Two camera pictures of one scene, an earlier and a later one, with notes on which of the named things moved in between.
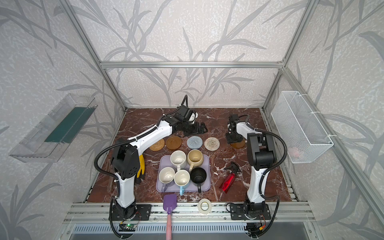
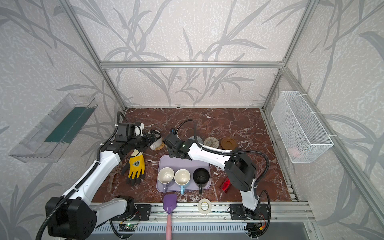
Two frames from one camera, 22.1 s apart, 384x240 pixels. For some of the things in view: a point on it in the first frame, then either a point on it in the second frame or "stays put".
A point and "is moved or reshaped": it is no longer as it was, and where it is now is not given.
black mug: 198,176 stays put
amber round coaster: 238,145 to 228,143
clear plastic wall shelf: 44,142 stays put
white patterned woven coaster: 212,144 stays put
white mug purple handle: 166,175 stays put
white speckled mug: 178,158 is moved or reshaped
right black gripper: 233,137 to 168,140
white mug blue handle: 181,178 stays put
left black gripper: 191,129 to 149,138
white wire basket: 302,138 stays put
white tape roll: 199,206 stays put
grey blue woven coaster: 194,142 stays put
